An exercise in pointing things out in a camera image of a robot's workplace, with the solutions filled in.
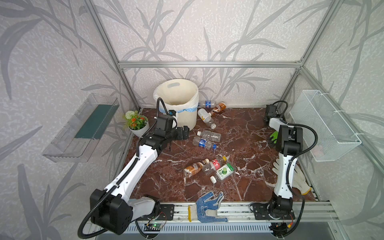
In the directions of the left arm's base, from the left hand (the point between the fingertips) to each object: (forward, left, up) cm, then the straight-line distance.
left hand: (184, 124), depth 79 cm
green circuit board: (-44, +13, -24) cm, 52 cm away
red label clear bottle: (-17, -15, -20) cm, 30 cm away
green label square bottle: (-19, -23, -20) cm, 35 cm away
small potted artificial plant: (+7, +30, -9) cm, 32 cm away
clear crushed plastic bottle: (+5, -15, -20) cm, 25 cm away
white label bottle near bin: (+21, -13, -19) cm, 31 cm away
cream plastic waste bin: (+13, -1, -11) cm, 16 cm away
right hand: (+23, -68, -18) cm, 74 cm away
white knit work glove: (-22, -65, -21) cm, 72 cm away
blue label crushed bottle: (0, -10, -20) cm, 22 cm away
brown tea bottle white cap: (-17, -6, -18) cm, 26 cm away
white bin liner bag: (+32, +6, -7) cm, 33 cm away
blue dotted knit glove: (-37, -12, -19) cm, 44 cm away
